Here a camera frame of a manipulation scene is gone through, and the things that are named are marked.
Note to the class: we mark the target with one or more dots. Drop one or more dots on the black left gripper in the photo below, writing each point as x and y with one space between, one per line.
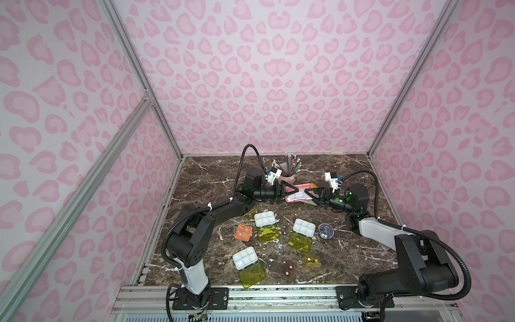
279 191

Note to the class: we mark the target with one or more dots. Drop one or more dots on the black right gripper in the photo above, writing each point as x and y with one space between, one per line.
324 197

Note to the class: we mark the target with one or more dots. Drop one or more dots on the pink red rectangular pillbox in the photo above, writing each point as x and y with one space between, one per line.
301 196

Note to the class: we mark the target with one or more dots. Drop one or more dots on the green pillbox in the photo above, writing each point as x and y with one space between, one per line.
266 227
250 269
301 238

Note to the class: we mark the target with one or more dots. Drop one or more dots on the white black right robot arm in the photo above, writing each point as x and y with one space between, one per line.
423 265

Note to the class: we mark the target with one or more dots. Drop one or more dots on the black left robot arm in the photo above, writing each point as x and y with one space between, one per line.
187 241

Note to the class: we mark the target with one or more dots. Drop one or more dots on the pink pencil cup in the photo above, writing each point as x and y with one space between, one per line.
286 174

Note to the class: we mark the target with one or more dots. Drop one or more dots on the pencils in cup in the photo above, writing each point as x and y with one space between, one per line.
289 166

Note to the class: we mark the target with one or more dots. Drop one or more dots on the small orange pillbox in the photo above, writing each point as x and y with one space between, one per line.
243 233

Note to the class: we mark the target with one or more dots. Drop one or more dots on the small yellow pillbox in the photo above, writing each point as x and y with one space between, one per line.
312 261

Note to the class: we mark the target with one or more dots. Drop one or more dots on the small dark red pillbox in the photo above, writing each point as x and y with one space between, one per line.
288 269

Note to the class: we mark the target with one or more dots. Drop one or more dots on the green pillbox front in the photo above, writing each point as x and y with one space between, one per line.
250 269

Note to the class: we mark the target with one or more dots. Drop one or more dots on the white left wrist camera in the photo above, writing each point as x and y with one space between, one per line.
272 175

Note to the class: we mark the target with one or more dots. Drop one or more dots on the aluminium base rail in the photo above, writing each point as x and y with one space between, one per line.
295 302

